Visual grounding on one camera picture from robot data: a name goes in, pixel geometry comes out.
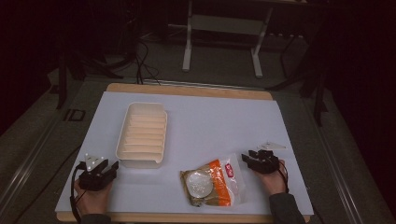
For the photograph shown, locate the white metal stand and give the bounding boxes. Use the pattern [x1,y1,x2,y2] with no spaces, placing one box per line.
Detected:
[181,0,276,79]

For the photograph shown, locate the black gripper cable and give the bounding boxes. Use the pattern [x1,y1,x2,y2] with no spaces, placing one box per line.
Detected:
[277,161,290,193]
[69,161,87,224]

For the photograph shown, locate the clear orange snack packet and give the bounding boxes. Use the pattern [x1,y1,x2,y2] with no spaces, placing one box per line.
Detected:
[179,153,248,208]

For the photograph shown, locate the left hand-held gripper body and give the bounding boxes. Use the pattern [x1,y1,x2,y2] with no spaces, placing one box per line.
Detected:
[78,153,117,191]

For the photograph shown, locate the person's left hand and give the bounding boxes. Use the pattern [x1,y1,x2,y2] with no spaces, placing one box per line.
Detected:
[74,179,114,217]

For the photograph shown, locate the white table sheet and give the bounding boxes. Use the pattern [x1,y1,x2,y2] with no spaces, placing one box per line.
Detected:
[54,91,315,216]

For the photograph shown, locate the white ribbed plastic container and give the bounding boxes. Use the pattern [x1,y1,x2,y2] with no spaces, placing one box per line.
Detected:
[115,101,169,170]

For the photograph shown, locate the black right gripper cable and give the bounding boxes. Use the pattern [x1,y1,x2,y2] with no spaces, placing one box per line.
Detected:
[277,161,290,193]

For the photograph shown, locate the person's right hand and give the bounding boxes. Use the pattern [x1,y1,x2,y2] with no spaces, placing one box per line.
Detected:
[254,159,290,197]

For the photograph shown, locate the black metal stand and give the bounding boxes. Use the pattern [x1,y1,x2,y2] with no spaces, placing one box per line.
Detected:
[265,31,330,127]

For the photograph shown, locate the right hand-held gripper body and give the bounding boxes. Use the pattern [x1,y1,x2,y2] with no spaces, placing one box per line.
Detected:
[251,141,288,175]

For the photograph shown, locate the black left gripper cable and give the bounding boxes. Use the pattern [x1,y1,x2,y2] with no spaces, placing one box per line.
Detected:
[69,161,87,224]

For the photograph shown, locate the black floor cables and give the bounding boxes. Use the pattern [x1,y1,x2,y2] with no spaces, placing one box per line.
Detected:
[122,36,163,86]

